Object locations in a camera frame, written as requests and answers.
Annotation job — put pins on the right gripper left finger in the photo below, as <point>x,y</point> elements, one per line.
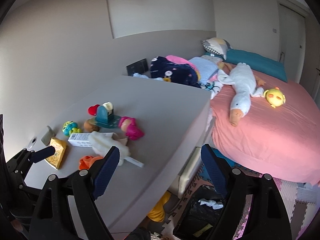
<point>52,218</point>

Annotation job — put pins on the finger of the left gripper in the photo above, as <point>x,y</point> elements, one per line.
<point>42,154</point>

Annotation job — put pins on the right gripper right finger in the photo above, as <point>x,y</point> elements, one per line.
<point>267,216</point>

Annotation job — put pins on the yellow soybean snack bag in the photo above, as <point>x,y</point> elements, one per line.
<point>60,146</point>

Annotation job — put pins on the green blue frog toy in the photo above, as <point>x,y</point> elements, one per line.
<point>71,127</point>

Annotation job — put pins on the orange crab sand mold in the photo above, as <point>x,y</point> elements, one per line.
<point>87,161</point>

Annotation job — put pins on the white medicine box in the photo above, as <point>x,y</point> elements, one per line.
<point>82,139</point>

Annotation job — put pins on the brown bear cookie plush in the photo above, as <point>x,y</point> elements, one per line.
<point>90,126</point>

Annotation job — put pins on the white twisted towel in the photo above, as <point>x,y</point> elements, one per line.
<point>102,143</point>

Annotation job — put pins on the teal tape dispenser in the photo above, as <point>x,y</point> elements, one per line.
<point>106,117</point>

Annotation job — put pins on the pink haired doll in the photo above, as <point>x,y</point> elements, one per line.
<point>129,127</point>

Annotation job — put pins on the black trash bag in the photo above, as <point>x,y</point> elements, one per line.
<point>201,215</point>

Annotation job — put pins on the pink grey foam floor mat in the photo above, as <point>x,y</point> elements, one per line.
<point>301,201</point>

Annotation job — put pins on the red heart toy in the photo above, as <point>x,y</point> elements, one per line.
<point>92,110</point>

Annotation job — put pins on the pink bed sheet mattress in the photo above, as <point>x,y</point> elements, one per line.
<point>281,141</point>

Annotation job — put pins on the yellow cloth under desk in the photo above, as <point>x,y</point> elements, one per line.
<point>157,214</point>

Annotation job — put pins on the yellow chick plush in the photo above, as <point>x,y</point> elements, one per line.
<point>274,97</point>

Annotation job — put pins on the white goose plush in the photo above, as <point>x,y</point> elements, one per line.
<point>246,85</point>

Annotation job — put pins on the teal pillow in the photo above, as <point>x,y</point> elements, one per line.
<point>257,62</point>

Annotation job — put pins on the navy patterned blanket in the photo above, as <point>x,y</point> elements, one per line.
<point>184,73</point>

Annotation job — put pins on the light blue blanket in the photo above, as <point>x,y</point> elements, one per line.
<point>206,66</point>

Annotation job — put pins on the checkered grey pillow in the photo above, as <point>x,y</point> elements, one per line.
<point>216,46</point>

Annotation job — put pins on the grey room door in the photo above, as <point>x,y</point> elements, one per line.
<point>292,30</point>

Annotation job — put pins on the silver desk cable grommet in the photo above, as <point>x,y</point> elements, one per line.
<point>32,142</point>

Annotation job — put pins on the black wall socket panel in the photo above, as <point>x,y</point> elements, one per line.
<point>139,67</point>

